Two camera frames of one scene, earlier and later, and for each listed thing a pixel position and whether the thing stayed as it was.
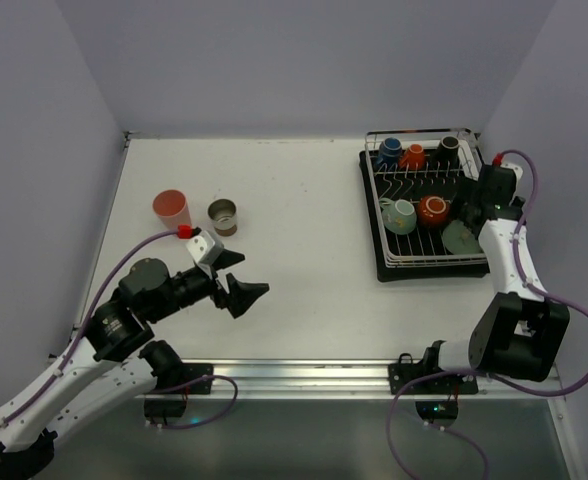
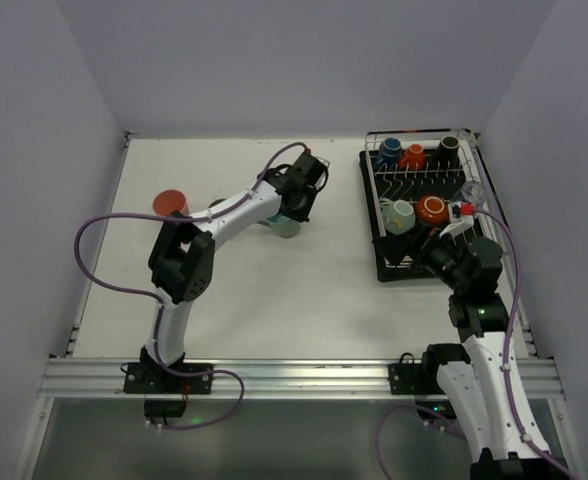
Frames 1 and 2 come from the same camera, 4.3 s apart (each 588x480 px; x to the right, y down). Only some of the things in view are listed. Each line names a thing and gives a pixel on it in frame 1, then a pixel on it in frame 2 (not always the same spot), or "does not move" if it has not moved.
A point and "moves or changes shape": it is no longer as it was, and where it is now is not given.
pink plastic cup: [171, 208] does not move
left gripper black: [219, 289] to [288, 213]
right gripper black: [472, 214] to [421, 242]
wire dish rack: [425, 189] does not move
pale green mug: [460, 239] moves or changes shape
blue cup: [389, 152] does not move
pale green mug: [399, 216] does not move
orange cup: [414, 158] does not move
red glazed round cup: [434, 208] does not move
